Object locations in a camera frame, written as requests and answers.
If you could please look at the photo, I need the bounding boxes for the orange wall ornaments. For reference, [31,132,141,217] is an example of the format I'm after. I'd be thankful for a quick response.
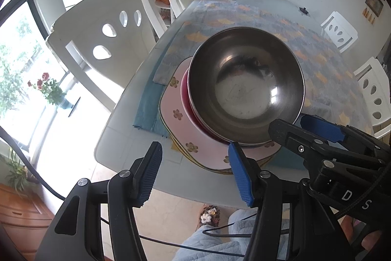
[362,8,376,23]

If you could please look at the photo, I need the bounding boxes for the blue woven placemat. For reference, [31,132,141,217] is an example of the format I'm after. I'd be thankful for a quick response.
[133,23,306,171]

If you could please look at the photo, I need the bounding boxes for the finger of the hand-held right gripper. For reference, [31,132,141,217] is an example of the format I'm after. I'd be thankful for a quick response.
[300,115,391,164]
[269,119,382,167]

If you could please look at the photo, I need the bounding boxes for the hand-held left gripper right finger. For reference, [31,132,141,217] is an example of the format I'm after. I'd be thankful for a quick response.
[228,142,349,261]

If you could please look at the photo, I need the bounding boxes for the grey orange patterned tablecloth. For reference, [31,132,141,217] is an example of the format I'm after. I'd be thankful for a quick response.
[153,0,375,133]

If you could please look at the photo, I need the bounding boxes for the green potted plant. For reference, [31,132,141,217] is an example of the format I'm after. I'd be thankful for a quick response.
[4,148,34,197]

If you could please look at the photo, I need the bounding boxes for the light blue fleece pants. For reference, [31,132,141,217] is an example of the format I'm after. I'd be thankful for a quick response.
[180,209,291,261]

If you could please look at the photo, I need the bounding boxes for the red flower potted plant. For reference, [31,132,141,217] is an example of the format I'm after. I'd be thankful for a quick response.
[27,72,72,110]

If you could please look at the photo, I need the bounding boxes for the blue steel bowl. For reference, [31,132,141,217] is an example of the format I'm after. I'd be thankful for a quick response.
[187,27,306,147]

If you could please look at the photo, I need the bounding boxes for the thick black cable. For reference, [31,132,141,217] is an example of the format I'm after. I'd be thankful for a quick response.
[0,126,66,199]

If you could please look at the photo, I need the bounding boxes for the thin black cable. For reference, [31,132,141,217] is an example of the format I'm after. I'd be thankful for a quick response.
[137,212,291,258]

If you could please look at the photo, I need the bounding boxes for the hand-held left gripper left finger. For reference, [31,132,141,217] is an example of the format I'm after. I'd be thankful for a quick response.
[35,141,163,261]

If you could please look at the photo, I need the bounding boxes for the wooden cabinet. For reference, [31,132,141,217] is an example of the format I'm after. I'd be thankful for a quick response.
[0,183,63,261]

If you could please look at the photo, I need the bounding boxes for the brown flower slipper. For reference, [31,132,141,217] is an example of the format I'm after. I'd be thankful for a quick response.
[199,205,221,229]

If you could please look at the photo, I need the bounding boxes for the small tree print plate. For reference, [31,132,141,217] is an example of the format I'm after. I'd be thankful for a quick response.
[158,57,283,171]

